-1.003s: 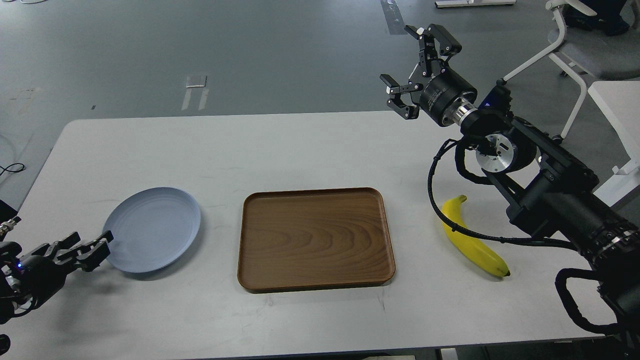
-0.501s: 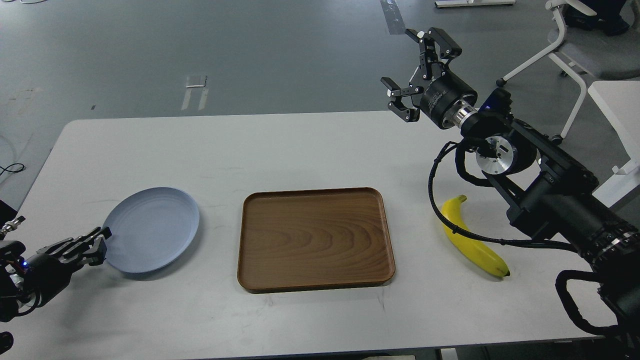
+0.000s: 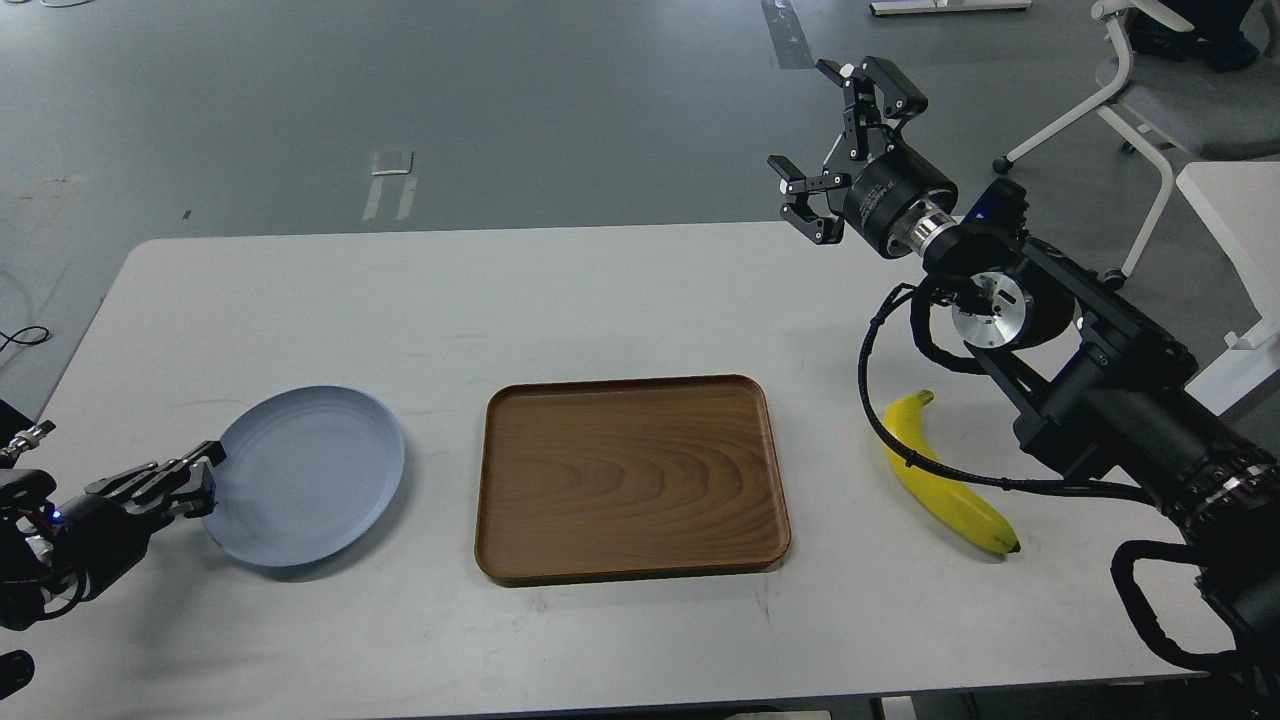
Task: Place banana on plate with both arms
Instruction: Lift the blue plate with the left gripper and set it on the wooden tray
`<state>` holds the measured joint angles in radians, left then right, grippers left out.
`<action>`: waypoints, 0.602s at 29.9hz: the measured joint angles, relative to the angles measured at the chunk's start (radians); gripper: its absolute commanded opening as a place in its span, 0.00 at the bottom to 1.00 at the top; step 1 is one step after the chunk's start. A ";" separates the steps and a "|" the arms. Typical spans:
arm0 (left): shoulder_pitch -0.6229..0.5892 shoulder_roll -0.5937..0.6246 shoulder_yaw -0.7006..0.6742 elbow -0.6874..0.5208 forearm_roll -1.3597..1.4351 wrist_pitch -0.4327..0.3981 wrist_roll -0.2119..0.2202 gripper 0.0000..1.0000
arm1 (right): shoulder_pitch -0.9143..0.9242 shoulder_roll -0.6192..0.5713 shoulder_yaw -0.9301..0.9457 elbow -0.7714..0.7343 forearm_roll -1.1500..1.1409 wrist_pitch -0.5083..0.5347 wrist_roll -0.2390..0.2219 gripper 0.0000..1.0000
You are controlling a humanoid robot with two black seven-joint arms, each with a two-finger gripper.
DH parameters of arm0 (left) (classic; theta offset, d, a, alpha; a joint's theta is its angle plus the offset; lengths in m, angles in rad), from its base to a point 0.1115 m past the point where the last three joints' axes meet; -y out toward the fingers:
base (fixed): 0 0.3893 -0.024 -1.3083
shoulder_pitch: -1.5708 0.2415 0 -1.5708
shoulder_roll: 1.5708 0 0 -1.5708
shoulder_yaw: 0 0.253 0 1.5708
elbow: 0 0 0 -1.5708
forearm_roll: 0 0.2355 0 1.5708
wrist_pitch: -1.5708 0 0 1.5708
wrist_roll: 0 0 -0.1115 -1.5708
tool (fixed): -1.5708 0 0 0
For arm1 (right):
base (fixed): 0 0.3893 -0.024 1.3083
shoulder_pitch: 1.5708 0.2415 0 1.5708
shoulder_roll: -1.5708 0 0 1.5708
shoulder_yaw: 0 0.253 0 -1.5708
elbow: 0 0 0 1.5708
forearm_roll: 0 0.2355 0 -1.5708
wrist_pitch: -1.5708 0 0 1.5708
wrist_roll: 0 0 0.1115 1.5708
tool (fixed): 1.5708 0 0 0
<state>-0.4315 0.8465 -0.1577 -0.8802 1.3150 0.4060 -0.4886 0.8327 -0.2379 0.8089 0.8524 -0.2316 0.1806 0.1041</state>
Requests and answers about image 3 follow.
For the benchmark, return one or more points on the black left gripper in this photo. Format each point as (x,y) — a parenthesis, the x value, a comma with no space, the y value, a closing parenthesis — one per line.
(104,534)

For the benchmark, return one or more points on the yellow banana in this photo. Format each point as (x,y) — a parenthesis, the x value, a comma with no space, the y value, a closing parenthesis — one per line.
(953,503)

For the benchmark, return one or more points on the white grey office chair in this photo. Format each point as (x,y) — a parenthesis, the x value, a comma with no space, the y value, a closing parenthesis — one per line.
(1157,104)

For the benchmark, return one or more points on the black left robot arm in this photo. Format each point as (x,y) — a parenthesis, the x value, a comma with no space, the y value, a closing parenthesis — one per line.
(29,515)

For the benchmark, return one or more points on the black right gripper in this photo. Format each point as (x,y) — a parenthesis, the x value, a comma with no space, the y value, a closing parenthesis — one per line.
(879,100)

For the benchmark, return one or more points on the white desk base bar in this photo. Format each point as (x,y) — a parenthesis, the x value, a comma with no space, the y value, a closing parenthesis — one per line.
(883,9)

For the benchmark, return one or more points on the light blue plate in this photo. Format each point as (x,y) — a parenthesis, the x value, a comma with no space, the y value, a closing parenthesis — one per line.
(305,474)

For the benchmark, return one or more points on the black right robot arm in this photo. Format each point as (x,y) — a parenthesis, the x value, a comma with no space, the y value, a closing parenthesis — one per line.
(1100,389)

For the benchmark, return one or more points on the brown wooden tray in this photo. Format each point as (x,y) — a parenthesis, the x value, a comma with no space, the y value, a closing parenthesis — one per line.
(612,481)

